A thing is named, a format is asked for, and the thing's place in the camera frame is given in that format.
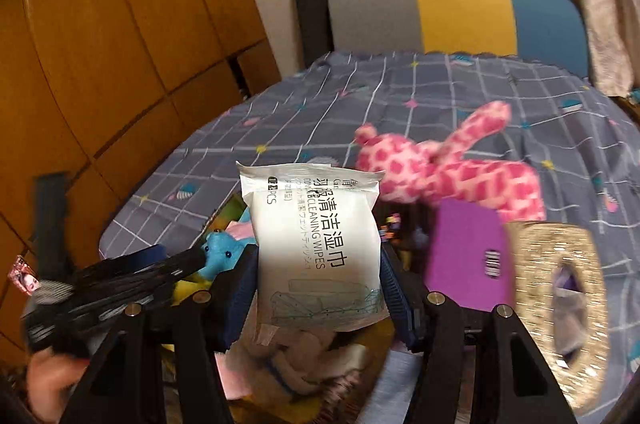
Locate black rolled mat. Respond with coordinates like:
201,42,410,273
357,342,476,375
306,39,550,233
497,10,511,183
292,0,333,70

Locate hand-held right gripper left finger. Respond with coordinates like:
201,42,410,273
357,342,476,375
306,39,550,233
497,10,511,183
57,249,258,424

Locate yellow sponge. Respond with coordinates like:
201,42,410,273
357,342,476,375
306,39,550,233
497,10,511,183
172,276,213,306

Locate gold tin box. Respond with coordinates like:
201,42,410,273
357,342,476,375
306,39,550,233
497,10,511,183
165,194,436,424

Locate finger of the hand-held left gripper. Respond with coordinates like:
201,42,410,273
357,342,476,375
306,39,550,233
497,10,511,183
75,246,208,305
32,173,71,277

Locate pink spotted plush rabbit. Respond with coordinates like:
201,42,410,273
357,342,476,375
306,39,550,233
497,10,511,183
354,100,546,222

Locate white wet wipes packet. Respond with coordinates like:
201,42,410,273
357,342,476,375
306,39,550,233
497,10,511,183
236,160,391,345

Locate person's left hand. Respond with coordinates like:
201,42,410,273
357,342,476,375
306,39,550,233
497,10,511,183
25,346,93,422

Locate white socks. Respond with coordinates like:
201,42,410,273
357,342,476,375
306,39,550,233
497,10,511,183
240,329,371,405

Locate blue plush toy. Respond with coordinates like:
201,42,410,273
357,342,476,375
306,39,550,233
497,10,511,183
200,229,251,282

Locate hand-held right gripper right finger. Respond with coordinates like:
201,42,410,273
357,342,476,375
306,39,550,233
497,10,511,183
381,244,571,424

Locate purple cardboard box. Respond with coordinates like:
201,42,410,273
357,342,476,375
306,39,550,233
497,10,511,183
427,198,513,312

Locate grey yellow blue headboard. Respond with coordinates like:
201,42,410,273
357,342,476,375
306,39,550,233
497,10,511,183
327,0,590,80

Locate wooden wardrobe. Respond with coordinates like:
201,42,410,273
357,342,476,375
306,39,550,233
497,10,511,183
0,0,281,355

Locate pink photo card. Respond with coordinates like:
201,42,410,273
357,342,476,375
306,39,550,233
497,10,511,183
9,255,40,294

